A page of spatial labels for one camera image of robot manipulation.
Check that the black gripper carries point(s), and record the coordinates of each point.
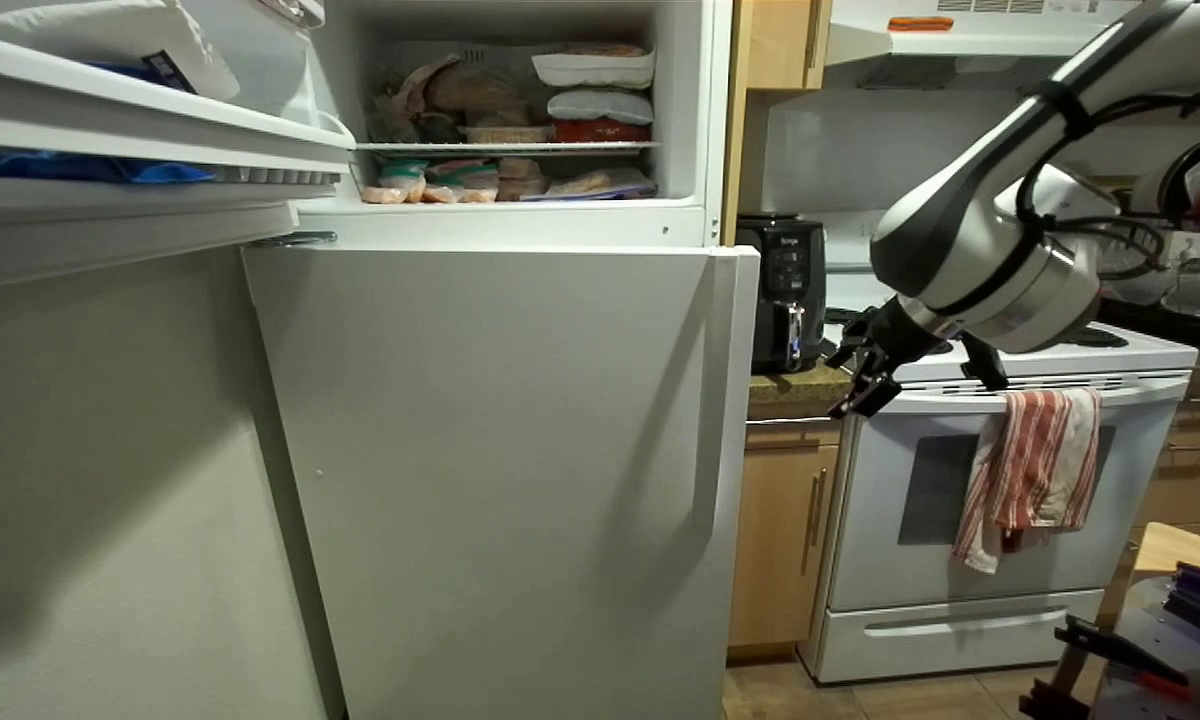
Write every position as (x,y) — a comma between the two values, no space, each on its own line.
(902,339)

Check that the white fridge door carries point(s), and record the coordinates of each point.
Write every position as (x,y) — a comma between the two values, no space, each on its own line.
(494,482)

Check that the white freezer door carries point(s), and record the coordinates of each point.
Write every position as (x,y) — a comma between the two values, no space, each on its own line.
(95,222)

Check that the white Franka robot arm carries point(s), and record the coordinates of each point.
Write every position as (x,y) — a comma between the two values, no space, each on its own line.
(984,254)

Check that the white fridge cabinet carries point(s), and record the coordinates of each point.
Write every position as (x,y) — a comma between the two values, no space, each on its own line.
(686,107)

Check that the speckled kitchen countertop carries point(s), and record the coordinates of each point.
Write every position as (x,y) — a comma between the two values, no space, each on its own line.
(802,394)

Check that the black coffee maker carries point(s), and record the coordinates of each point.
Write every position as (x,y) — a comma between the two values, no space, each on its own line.
(788,284)

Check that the wooden base cabinet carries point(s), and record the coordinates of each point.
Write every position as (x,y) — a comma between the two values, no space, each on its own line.
(787,535)

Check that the white electric stove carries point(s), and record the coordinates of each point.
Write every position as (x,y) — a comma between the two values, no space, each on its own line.
(974,535)

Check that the red white striped towel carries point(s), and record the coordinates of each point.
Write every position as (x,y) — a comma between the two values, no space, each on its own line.
(1035,465)

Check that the grey frozen package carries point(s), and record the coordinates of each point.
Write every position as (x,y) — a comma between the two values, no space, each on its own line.
(601,186)

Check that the red frozen package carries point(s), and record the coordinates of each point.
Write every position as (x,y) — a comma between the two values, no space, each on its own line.
(601,130)

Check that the light wooden board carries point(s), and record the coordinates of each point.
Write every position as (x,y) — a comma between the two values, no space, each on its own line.
(1180,547)

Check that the white flat frozen package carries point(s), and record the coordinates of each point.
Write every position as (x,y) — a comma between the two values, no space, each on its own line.
(595,69)
(601,107)

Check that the black orange clamp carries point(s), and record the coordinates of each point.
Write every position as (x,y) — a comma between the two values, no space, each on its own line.
(1123,652)

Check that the green labelled frozen pack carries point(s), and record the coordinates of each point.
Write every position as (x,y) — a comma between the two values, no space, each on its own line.
(467,181)

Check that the brown frozen food bag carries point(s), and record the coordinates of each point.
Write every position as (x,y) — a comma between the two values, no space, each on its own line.
(474,92)

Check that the pink frozen meat pack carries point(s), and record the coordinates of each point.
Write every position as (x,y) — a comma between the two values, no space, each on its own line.
(397,186)

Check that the blue package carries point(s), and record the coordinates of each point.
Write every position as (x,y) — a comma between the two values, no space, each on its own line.
(82,164)

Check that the white plastic bag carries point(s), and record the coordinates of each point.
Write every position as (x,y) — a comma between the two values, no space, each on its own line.
(104,34)

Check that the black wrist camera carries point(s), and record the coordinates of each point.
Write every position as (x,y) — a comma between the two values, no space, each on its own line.
(984,360)

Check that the wooden wall cabinet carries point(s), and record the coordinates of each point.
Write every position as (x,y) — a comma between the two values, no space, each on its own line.
(777,41)

